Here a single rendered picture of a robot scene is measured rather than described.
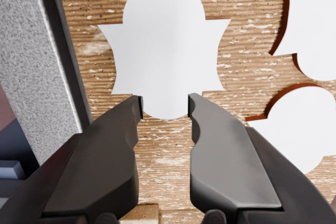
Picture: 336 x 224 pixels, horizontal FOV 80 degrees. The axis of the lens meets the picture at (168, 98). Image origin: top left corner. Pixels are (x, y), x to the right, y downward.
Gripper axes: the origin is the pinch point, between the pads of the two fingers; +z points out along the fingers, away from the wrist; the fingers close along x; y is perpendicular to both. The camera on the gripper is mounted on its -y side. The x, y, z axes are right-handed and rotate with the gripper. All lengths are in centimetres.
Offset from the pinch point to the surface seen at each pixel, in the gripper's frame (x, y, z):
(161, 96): -0.7, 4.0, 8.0
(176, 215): 0.5, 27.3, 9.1
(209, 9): 4.3, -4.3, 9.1
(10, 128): -45, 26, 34
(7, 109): -108, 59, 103
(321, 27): 14.6, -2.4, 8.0
